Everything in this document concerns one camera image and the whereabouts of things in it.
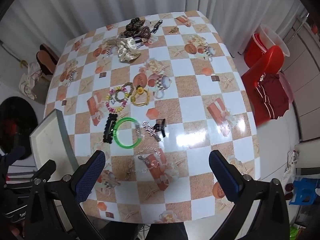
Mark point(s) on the checkered patterned tablecloth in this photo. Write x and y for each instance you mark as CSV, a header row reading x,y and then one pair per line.
x,y
190,100

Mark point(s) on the red bucket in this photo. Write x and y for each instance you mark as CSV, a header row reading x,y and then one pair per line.
x,y
252,52

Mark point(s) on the silver rhinestone hair clip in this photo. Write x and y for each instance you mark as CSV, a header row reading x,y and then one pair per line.
x,y
150,130

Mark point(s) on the white jewelry tray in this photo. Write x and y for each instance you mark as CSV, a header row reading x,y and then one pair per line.
x,y
47,140

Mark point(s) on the pink basin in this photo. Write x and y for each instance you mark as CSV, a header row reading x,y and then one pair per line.
x,y
287,87

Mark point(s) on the red plastic chair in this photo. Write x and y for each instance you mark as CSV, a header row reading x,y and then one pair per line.
x,y
270,57

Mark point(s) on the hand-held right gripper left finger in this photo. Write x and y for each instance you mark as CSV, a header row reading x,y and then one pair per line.
x,y
91,177

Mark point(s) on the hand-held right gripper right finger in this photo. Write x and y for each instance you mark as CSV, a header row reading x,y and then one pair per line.
x,y
225,177

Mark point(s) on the person's leg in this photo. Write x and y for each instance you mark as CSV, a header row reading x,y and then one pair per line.
x,y
167,232

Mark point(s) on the leopard print scrunchie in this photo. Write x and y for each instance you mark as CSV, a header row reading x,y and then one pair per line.
x,y
133,26

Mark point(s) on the cream polka dot scrunchie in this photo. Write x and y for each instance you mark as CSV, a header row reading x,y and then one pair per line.
x,y
127,50

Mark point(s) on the white plastic bag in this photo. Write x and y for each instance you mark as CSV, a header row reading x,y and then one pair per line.
x,y
291,165

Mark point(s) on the dark red garment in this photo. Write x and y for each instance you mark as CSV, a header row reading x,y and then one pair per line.
x,y
270,95

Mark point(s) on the blue plastic stool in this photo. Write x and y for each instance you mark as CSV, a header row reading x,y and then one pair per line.
x,y
302,187

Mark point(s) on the black round panel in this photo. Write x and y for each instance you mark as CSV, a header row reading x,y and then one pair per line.
x,y
15,125

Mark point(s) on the green plastic bangle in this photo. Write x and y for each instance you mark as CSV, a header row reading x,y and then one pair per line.
x,y
126,147

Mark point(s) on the clear plastic basin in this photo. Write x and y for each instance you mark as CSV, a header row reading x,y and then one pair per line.
x,y
277,40

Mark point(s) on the cream tote bag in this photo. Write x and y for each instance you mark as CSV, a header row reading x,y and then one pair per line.
x,y
30,80

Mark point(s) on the black beaded hair clip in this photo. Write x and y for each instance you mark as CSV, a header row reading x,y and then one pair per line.
x,y
110,127

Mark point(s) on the small black hair clip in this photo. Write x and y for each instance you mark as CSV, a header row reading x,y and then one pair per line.
x,y
160,127

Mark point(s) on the white curtain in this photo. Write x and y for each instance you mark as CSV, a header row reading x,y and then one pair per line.
x,y
100,0

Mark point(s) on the black claw clip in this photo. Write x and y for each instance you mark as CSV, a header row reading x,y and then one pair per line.
x,y
156,27

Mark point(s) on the grey cabinet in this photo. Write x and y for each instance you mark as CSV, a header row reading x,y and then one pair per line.
x,y
307,80

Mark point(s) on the brown slipper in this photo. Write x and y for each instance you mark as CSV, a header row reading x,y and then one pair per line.
x,y
51,51
46,61

